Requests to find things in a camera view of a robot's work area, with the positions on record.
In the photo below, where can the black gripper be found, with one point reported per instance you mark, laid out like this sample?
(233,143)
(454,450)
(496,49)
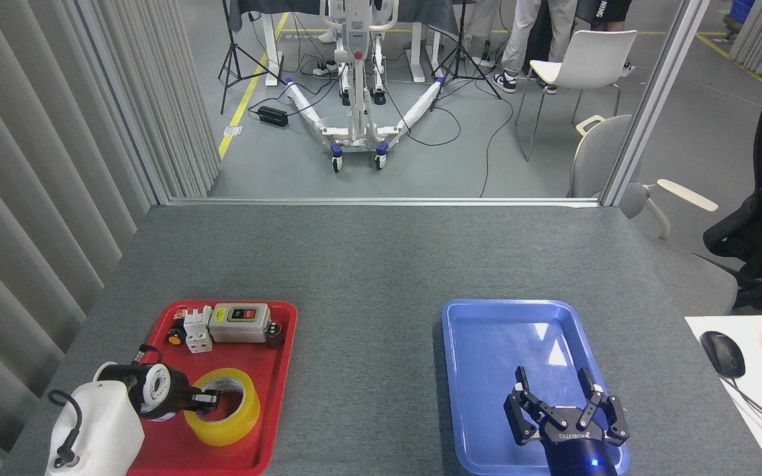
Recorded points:
(181,400)
(579,456)

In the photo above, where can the silver table rail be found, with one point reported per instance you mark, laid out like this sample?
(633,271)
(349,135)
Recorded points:
(381,201)

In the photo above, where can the red plastic tray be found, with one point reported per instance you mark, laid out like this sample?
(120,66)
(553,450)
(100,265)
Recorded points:
(275,396)

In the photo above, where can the white wheeled stand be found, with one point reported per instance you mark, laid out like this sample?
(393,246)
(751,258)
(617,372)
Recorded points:
(354,125)

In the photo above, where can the yellow tape roll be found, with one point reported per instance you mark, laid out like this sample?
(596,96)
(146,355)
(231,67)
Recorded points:
(235,430)

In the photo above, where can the white desk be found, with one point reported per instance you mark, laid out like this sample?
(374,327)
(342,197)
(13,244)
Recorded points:
(761,357)

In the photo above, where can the yellow push button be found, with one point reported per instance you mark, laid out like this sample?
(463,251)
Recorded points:
(174,337)

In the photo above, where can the white circuit breaker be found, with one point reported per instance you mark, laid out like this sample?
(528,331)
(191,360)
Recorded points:
(198,334)

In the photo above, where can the black computer mouse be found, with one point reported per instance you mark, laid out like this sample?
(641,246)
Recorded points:
(723,354)

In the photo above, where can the person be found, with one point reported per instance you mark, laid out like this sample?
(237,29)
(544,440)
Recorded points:
(483,20)
(526,33)
(609,13)

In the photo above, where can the grey push button switch box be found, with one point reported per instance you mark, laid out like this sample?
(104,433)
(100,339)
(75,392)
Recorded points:
(239,327)

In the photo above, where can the black tripod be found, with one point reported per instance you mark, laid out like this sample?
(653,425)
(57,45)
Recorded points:
(462,53)
(227,59)

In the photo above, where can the blue bin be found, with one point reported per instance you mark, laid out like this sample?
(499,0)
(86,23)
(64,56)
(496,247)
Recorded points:
(741,13)

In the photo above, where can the white plastic chair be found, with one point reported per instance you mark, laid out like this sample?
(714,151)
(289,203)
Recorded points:
(586,59)

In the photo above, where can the black power box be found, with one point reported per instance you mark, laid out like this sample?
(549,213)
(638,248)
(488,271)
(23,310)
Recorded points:
(272,117)

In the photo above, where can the grey armchair with cream armrests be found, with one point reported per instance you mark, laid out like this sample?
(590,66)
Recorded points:
(596,158)

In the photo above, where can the blue plastic tray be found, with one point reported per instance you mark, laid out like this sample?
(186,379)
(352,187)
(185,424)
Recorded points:
(487,370)

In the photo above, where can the black round knob switch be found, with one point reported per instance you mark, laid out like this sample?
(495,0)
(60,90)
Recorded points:
(275,334)

